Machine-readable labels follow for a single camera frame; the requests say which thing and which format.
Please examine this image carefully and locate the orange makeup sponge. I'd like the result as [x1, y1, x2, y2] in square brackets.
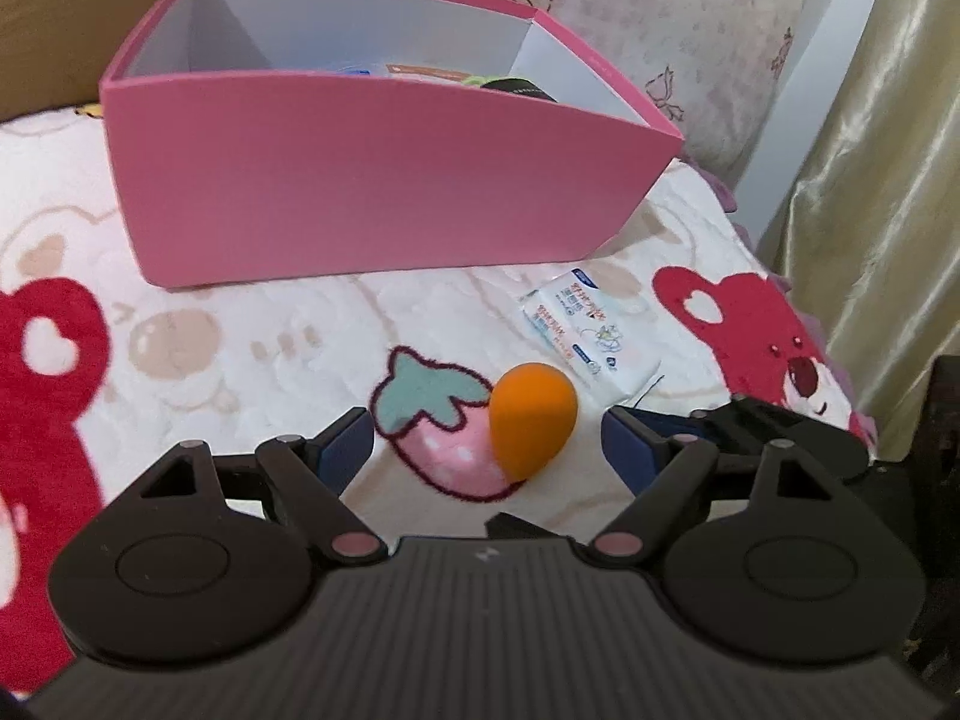
[488, 362, 579, 483]

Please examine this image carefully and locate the white tissue packet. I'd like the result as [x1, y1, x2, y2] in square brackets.
[519, 266, 661, 406]

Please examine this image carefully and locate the green yarn ball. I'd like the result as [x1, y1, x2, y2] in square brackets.
[462, 75, 555, 103]

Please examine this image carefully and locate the bear print fleece blanket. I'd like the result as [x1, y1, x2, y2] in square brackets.
[0, 99, 879, 699]

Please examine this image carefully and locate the gold satin curtain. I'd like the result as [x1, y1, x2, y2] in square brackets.
[775, 0, 960, 460]

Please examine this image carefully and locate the pink storage box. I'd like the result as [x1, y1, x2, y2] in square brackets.
[99, 0, 683, 288]

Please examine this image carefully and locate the pink floral pillow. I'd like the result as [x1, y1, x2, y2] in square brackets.
[288, 0, 812, 189]

